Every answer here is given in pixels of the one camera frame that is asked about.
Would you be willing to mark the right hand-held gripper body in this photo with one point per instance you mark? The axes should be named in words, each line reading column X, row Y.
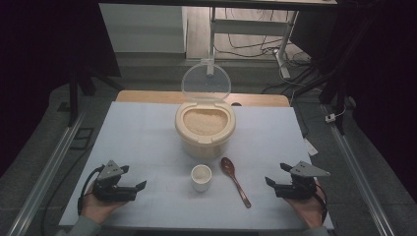
column 300, row 188

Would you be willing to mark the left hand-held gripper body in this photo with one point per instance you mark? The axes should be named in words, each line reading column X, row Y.
column 111, row 191

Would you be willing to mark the brown wooden spoon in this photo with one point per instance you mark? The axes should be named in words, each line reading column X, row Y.
column 228, row 167

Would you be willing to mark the white cup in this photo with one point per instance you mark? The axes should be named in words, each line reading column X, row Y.
column 201, row 180

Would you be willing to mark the beige rice container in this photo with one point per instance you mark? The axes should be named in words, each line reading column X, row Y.
column 205, row 146

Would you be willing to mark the rice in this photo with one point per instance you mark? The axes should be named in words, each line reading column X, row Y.
column 205, row 122

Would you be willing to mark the person's left hand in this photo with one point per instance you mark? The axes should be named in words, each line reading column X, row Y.
column 98, row 206

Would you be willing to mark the person's right hand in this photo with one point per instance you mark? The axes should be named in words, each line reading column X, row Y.
column 308, row 209

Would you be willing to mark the white table mat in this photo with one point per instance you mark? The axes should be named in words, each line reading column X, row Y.
column 141, row 144

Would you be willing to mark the white paper tag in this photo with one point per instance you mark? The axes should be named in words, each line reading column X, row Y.
column 310, row 147

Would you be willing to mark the small white adapter box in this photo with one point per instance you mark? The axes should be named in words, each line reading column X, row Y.
column 330, row 117

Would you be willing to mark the wooden table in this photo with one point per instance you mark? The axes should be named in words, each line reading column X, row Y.
column 147, row 97

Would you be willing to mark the black metal stand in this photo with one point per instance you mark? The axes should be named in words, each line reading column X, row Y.
column 339, row 95

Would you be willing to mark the black tripod stand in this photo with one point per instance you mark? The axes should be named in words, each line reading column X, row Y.
column 73, row 95

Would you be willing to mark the clear round container lid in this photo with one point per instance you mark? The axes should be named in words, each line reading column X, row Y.
column 206, row 80

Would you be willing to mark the white cabinet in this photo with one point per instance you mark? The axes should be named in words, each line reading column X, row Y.
column 141, row 29

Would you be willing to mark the aluminium rail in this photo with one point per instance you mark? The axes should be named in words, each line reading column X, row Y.
column 357, row 167
column 49, row 167

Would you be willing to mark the white desk frame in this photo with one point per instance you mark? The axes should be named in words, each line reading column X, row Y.
column 249, row 27

